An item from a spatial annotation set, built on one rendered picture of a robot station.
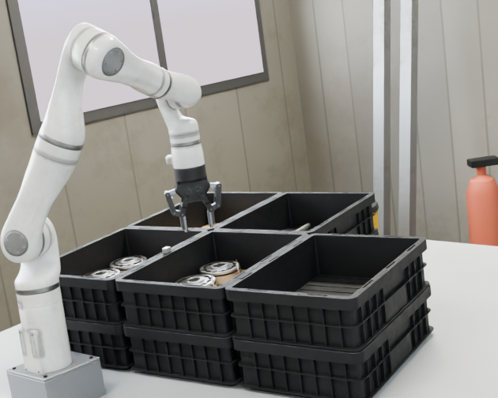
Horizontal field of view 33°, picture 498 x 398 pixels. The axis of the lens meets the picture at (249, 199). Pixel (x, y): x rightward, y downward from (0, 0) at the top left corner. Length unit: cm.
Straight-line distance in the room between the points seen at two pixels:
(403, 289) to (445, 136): 278
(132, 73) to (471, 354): 93
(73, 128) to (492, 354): 99
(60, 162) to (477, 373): 95
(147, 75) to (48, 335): 58
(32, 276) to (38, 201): 17
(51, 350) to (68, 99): 53
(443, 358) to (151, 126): 260
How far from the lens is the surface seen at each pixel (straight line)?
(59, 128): 171
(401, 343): 183
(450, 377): 179
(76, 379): 187
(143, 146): 414
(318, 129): 499
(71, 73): 172
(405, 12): 414
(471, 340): 196
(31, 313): 183
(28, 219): 176
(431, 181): 465
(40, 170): 173
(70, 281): 201
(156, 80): 182
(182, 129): 193
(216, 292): 175
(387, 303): 175
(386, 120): 419
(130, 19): 411
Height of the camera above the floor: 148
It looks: 13 degrees down
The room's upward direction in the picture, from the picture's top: 8 degrees counter-clockwise
